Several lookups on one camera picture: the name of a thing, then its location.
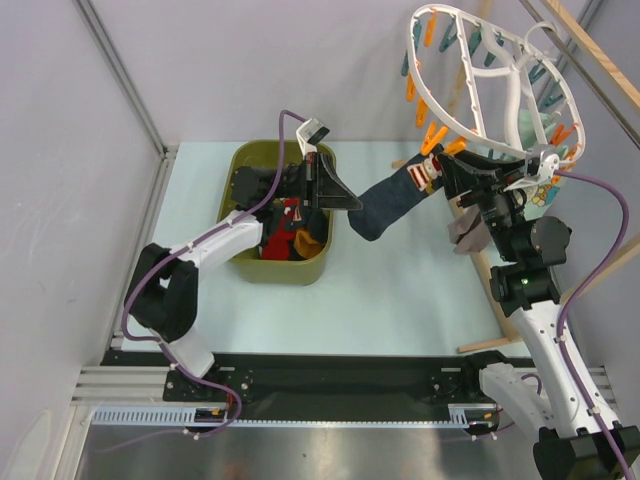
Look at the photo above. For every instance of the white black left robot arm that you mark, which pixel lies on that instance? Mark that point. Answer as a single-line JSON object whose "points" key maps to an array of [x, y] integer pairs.
{"points": [[163, 293]]}

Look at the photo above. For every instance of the white round clip hanger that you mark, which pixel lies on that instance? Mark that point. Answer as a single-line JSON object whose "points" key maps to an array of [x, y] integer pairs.
{"points": [[489, 52]]}

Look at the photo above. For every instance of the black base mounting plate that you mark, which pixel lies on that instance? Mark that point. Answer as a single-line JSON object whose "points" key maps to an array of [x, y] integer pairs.
{"points": [[268, 381]]}

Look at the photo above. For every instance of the aluminium frame post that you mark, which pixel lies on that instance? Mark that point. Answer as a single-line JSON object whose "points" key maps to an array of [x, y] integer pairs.
{"points": [[107, 48]]}

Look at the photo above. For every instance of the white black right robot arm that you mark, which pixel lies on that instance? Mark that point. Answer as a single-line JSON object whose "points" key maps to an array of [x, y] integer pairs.
{"points": [[574, 431]]}

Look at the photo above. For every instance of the grey beige sock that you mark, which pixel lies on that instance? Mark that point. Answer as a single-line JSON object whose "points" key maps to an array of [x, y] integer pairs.
{"points": [[468, 233]]}

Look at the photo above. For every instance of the mint green cloth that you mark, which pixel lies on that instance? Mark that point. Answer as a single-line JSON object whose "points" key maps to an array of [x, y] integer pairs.
{"points": [[528, 130]]}

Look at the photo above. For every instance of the olive green plastic basket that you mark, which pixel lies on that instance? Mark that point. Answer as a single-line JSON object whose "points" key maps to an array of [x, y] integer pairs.
{"points": [[248, 264]]}

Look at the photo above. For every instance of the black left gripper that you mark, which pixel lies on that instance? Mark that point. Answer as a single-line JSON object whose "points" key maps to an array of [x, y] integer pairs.
{"points": [[322, 189]]}

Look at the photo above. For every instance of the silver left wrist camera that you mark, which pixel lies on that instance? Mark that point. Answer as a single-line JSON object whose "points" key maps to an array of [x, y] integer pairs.
{"points": [[309, 134]]}

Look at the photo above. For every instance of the white slotted cable duct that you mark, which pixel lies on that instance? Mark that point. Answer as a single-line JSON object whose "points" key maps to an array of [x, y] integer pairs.
{"points": [[442, 416]]}

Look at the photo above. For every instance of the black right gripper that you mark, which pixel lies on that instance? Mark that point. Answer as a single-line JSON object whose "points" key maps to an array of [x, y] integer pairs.
{"points": [[470, 187]]}

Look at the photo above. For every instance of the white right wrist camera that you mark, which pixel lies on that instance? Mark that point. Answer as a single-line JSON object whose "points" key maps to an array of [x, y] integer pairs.
{"points": [[540, 164]]}

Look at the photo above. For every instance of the red patterned sock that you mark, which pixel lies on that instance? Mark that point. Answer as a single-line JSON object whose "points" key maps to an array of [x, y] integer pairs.
{"points": [[285, 221]]}

